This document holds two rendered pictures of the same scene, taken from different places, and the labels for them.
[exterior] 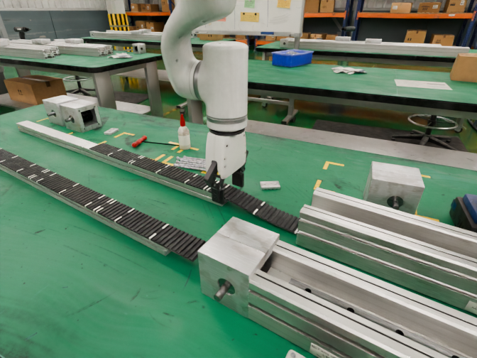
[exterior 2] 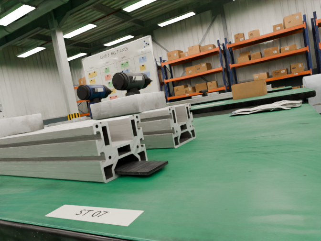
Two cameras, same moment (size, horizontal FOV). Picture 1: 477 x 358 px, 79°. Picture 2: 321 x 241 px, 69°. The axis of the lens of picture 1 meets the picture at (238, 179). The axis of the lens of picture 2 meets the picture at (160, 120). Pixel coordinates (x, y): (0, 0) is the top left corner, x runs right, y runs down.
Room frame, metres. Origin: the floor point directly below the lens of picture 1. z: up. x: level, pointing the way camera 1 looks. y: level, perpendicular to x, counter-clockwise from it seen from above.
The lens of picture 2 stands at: (-0.46, -0.81, 0.87)
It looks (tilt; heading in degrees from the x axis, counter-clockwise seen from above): 4 degrees down; 4
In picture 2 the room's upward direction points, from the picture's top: 10 degrees counter-clockwise
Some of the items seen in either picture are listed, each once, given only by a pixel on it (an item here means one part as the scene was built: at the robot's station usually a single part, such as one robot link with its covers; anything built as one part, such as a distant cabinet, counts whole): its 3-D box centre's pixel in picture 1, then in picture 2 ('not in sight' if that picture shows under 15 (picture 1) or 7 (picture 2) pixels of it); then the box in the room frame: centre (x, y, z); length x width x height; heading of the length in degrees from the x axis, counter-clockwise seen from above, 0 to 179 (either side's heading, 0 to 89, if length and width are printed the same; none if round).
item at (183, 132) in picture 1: (183, 131); not in sight; (0.91, 0.18, 0.84); 0.04 x 0.04 x 0.12
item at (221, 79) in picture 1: (223, 79); not in sight; (0.58, 0.03, 1.07); 0.09 x 0.08 x 0.13; 67
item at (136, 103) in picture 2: not in sight; (129, 110); (0.14, -0.69, 0.87); 0.16 x 0.11 x 0.07; 58
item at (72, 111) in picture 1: (78, 116); not in sight; (1.10, 0.62, 0.83); 0.11 x 0.10 x 0.10; 150
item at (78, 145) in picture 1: (100, 153); not in sight; (0.84, 0.44, 0.79); 0.96 x 0.04 x 0.03; 58
